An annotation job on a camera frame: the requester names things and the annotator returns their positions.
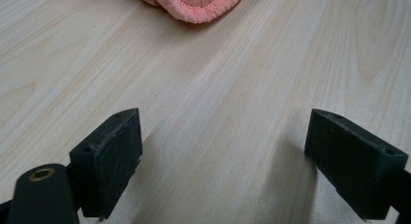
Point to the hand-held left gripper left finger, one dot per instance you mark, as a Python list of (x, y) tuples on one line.
[(110, 162)]

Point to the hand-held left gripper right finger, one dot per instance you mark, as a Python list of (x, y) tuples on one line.
[(352, 166)]

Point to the pink quilted fabric garment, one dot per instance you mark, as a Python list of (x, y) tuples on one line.
[(197, 9)]

